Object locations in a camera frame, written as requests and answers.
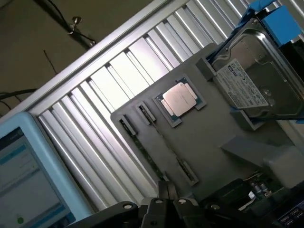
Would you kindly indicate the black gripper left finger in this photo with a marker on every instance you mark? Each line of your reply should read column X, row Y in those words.
column 155, row 213

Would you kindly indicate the black graphics card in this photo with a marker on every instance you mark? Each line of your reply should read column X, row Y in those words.
column 261, row 192

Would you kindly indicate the silver hard disk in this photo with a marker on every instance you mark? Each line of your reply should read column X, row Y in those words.
column 266, row 78

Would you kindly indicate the light blue teach pendant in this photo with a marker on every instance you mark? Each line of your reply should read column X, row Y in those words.
column 31, row 175

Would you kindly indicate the gray parts rack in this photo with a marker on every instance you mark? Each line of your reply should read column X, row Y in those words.
column 202, row 142

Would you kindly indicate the green RAM stick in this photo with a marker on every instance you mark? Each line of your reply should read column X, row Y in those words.
column 145, row 152

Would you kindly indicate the blue disk caddy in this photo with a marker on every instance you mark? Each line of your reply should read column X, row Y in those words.
column 282, row 21

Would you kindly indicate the small metal floor bolt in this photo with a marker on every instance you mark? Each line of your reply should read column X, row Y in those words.
column 76, row 21

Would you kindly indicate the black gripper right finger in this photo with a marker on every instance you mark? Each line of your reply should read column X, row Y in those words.
column 185, row 213

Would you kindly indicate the silver CPU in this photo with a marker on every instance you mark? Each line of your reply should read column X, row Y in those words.
column 179, row 99

